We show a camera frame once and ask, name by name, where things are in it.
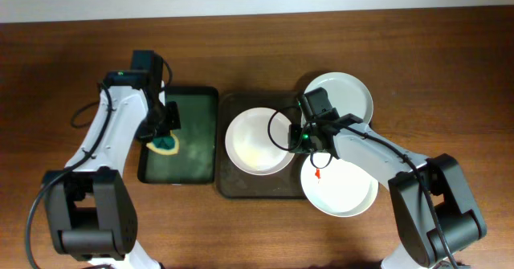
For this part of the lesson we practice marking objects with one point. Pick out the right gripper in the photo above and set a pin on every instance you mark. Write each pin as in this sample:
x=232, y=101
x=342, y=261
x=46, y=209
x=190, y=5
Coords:
x=295, y=141

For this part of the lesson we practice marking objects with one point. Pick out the white plate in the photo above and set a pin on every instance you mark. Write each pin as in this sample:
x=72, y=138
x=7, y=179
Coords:
x=340, y=189
x=346, y=93
x=249, y=147

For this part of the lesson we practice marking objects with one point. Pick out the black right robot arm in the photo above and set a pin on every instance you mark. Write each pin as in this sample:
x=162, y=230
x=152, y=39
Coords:
x=435, y=211

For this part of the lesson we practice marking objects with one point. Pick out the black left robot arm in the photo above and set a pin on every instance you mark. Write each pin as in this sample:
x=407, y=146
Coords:
x=90, y=214

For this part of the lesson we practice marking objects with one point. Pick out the green and yellow sponge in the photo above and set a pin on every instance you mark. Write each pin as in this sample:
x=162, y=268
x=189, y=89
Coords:
x=166, y=145

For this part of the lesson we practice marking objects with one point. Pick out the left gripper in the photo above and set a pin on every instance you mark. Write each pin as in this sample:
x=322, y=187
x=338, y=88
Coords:
x=146, y=133

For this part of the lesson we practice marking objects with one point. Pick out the large brown tray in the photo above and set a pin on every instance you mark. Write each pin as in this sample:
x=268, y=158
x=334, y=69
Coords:
x=231, y=182

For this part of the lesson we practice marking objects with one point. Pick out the small black water tray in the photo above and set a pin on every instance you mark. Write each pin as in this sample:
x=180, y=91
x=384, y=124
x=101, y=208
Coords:
x=196, y=141

